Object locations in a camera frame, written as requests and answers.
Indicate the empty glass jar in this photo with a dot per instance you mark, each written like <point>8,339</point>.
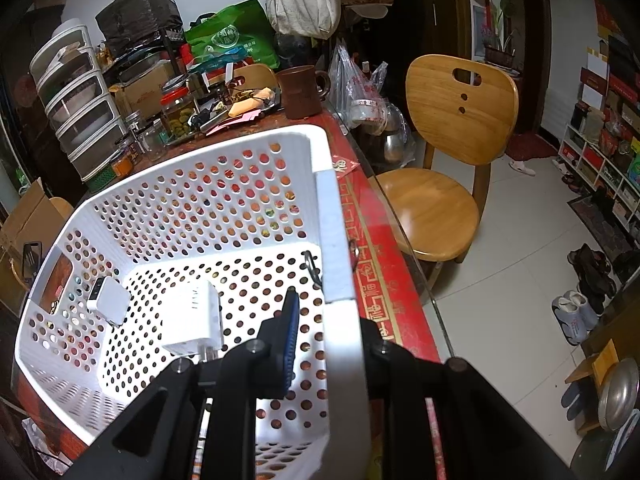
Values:
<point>152,142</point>

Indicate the small orange jar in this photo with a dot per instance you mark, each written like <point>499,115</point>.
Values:
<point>122,164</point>

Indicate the red wall scroll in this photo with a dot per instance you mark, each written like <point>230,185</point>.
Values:
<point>607,20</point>

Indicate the white perforated plastic basket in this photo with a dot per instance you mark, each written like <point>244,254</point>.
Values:
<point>225,200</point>

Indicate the dark door mat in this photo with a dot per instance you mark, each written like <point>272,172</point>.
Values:
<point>597,222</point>

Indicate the stacked food cover tower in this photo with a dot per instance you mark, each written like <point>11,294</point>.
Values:
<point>75,95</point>

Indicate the pair of blue slippers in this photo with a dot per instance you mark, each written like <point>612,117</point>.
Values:
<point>575,400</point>

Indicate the white slipper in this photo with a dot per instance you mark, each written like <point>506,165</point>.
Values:
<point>522,167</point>

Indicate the black tray of small goods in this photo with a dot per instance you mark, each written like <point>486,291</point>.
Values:
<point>225,120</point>

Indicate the stainless steel pots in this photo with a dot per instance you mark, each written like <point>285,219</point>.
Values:
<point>395,132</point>

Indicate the green plastic tray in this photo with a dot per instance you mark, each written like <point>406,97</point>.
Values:
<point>100,180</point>

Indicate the black plastic wrapped bundle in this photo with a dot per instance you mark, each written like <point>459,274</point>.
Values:
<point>140,15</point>

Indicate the brown cardboard carton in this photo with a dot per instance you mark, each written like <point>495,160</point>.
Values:
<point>145,92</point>

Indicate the green shopping bag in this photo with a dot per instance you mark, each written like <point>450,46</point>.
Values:
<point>235,35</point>

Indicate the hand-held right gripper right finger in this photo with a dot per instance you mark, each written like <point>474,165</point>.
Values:
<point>380,365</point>

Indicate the white cube storage shelf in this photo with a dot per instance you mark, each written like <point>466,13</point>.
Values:
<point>600,165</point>

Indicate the white slippers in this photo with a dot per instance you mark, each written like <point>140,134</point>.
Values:
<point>575,315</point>

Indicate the pair of black shoes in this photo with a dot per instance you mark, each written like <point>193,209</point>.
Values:
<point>592,270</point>

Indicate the potted green plant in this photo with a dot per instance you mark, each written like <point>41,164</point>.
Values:
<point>500,35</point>

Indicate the small white charger adapter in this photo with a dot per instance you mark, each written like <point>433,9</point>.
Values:
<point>107,300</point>

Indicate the red floral tablecloth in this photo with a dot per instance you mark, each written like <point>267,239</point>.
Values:
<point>390,280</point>

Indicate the glass jar of pickles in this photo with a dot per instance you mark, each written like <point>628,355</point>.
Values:
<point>177,110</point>

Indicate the round metal basin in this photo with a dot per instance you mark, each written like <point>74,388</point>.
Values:
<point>620,395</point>

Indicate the red door mat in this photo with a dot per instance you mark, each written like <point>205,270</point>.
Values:
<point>530,147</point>

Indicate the large white charger adapter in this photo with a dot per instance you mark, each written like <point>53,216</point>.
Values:
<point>192,320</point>

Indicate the brown ceramic mug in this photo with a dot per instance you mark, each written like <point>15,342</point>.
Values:
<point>300,92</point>

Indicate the white printed plastic bag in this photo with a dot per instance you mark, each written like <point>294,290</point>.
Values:
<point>42,442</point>

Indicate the yellow food piece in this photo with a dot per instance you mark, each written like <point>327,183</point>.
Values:
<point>250,102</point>

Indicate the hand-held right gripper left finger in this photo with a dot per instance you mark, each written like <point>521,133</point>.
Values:
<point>291,340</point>

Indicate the clear plastic bag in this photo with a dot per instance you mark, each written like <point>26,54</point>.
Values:
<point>350,80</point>

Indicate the open cardboard box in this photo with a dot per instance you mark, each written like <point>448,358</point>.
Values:
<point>25,220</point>

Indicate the wooden chair with oval cutout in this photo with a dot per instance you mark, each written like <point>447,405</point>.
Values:
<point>450,110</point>

